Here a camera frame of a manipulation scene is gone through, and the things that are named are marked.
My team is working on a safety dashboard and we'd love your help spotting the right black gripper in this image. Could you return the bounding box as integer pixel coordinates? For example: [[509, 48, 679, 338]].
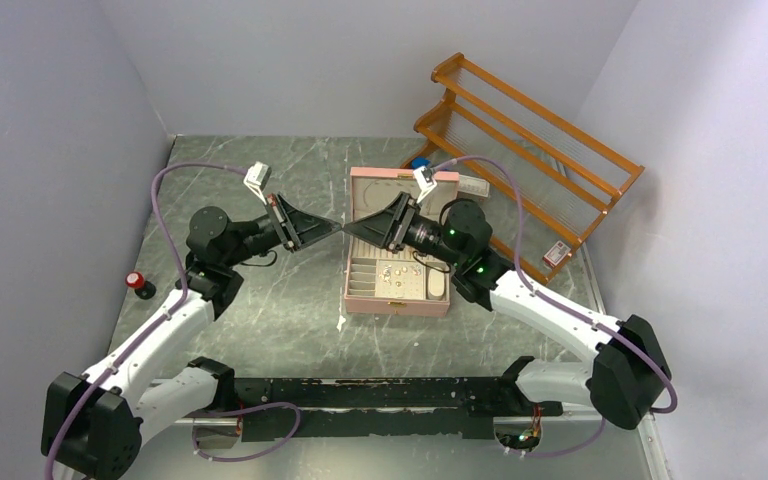
[[343, 191, 465, 268]]

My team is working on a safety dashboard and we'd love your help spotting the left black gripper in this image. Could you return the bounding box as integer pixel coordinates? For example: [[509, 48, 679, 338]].
[[222, 191, 341, 267]]

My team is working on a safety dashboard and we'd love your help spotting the pink jewelry box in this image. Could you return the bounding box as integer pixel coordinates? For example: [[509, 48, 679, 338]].
[[344, 167, 451, 317]]

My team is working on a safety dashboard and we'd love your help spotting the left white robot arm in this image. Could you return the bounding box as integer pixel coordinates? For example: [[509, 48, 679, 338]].
[[41, 194, 342, 479]]

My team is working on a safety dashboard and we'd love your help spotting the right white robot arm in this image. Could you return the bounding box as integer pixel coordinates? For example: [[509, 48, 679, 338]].
[[344, 193, 677, 430]]

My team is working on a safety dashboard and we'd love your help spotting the crystal drop earring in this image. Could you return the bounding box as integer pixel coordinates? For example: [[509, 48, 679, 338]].
[[378, 264, 393, 285]]

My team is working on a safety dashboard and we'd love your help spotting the white oval pillow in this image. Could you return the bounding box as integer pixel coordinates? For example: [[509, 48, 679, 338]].
[[426, 269, 446, 301]]

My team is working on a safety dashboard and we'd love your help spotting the blue box left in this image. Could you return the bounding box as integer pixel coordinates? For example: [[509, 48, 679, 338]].
[[410, 157, 430, 169]]

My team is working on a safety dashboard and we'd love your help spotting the white flat carton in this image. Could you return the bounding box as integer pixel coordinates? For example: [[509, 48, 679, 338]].
[[458, 175, 491, 199]]

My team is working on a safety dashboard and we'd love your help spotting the orange wooden rack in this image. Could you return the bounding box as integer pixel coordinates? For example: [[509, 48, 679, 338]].
[[404, 53, 644, 284]]

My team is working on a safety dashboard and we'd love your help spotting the red emergency stop button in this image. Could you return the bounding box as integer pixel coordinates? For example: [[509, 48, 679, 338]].
[[125, 271, 156, 300]]

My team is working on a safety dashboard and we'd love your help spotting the small red white box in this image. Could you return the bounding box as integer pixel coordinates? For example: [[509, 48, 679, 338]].
[[542, 241, 571, 268]]

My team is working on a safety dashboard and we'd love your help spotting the silver necklace in lid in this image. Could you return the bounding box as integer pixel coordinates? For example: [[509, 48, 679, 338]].
[[364, 182, 399, 217]]

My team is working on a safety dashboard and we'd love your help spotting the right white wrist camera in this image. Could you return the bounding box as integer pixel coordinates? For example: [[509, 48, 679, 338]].
[[413, 166, 438, 204]]

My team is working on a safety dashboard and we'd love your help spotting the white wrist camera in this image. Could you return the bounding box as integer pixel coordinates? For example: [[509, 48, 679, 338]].
[[413, 166, 438, 204], [243, 162, 272, 201]]

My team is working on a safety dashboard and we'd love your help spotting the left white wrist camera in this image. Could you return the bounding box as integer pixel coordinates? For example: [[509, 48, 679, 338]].
[[243, 162, 272, 201]]

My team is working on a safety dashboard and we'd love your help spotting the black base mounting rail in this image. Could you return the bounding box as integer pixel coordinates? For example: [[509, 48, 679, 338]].
[[224, 376, 563, 442]]

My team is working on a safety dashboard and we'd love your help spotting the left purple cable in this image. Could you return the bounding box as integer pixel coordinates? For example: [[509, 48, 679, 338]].
[[42, 162, 302, 480]]

